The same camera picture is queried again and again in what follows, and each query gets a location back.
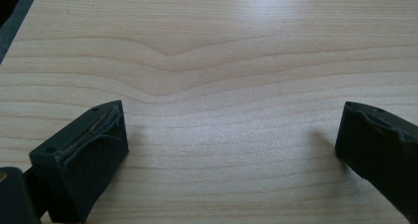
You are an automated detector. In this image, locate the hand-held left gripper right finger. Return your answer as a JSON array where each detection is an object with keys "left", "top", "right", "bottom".
[{"left": 334, "top": 101, "right": 418, "bottom": 224}]

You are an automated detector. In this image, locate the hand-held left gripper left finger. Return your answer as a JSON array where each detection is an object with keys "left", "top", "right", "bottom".
[{"left": 29, "top": 100, "right": 130, "bottom": 224}]

